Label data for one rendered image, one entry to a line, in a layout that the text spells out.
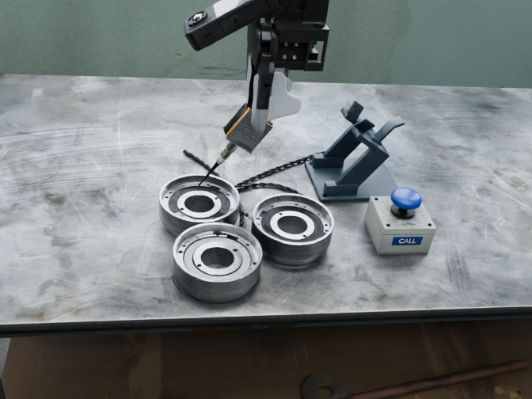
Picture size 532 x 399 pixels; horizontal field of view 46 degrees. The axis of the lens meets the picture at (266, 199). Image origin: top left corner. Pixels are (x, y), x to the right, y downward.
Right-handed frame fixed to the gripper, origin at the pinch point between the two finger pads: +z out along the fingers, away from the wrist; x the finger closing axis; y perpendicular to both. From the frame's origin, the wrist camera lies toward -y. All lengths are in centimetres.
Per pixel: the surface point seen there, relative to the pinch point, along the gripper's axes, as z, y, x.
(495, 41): 49, 128, 146
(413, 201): 6.0, 19.7, -10.4
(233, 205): 10.3, -2.3, -4.3
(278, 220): 10.5, 3.0, -7.6
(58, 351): 38.2, -27.5, -3.1
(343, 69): 63, 67, 149
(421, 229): 8.9, 20.7, -12.5
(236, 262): 10.3, -3.6, -15.3
